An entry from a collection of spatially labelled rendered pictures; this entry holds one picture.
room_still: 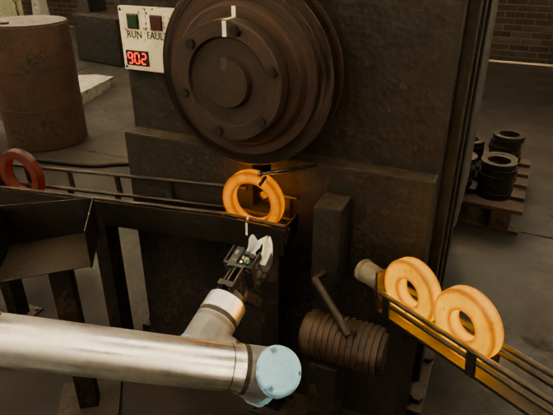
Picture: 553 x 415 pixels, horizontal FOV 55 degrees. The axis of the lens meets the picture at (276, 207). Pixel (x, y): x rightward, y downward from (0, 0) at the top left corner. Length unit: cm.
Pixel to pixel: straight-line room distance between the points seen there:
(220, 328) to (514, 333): 152
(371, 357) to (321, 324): 15
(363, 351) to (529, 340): 111
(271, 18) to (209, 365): 75
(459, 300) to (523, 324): 133
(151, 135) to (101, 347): 90
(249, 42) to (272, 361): 68
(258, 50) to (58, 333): 71
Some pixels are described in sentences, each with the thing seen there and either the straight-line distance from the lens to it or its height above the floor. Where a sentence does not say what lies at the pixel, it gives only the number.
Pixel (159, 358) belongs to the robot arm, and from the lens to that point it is 94.
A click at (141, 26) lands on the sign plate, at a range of 165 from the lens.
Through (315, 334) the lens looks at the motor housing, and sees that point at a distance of 141.
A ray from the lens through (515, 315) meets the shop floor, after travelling 248.
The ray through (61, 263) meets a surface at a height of 60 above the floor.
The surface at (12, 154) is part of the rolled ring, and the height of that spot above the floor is 75.
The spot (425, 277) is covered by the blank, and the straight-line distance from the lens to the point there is 119.
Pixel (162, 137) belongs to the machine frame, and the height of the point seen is 87.
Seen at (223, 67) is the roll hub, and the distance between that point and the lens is 126.
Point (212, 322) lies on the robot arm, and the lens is 111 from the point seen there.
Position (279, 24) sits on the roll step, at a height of 124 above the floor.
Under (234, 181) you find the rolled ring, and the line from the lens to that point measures 149.
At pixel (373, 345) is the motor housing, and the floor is 52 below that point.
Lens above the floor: 143
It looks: 27 degrees down
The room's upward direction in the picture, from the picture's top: straight up
